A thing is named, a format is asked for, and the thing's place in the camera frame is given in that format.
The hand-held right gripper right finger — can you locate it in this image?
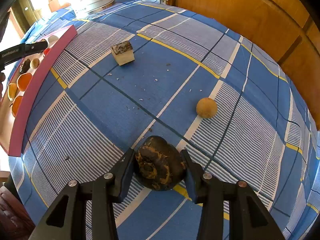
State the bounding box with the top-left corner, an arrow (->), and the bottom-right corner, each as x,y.
180,149 -> 285,240

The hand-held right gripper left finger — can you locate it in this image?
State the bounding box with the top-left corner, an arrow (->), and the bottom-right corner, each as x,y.
28,148 -> 137,240

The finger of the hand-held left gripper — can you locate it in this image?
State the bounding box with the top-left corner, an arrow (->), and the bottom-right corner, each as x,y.
23,41 -> 48,55

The dark overripe avocado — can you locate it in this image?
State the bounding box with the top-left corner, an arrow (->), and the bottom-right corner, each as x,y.
134,135 -> 187,191
19,59 -> 31,74

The orange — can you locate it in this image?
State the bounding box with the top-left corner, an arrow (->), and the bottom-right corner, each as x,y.
11,95 -> 24,117
16,73 -> 33,92

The yellow fruit piece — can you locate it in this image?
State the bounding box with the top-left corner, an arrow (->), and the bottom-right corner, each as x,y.
7,83 -> 18,102

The pink cardboard box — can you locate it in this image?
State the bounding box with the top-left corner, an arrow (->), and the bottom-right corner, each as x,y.
0,26 -> 77,156

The wooden shelf cabinet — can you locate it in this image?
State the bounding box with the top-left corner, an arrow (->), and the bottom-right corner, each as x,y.
10,0 -> 72,30

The small round brown fruit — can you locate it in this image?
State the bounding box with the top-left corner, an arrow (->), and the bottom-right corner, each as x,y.
196,97 -> 218,119

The blue plaid tablecloth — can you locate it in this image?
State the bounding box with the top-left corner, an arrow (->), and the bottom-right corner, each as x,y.
7,0 -> 320,240

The brown sofa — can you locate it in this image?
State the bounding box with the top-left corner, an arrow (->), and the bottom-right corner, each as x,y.
0,180 -> 35,240

